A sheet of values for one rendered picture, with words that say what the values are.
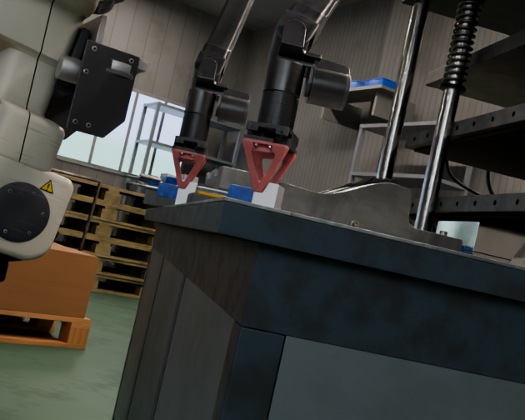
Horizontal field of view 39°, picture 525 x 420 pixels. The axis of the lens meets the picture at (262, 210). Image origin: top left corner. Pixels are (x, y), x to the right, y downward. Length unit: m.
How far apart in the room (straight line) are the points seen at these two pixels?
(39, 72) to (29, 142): 0.13
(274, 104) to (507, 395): 0.53
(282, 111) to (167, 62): 8.50
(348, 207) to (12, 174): 0.62
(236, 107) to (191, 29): 8.29
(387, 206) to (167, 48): 8.27
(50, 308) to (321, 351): 3.36
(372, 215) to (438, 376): 0.64
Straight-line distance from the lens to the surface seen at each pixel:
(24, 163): 1.35
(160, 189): 1.51
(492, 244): 2.18
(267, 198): 1.11
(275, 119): 1.12
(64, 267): 4.10
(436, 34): 7.12
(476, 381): 0.89
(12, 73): 1.40
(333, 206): 1.44
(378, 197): 1.47
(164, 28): 9.65
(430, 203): 2.46
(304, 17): 1.22
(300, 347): 0.81
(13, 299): 4.02
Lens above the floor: 0.76
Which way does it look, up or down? 3 degrees up
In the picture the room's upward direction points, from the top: 13 degrees clockwise
